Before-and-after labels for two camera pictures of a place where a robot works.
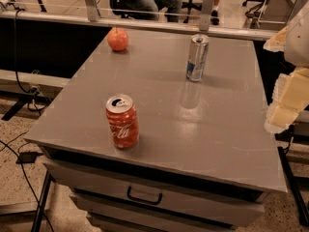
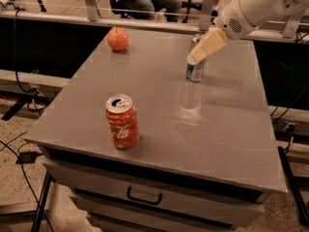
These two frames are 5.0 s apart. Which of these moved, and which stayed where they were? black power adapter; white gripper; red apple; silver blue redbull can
Moved: white gripper
Stayed: black power adapter; silver blue redbull can; red apple
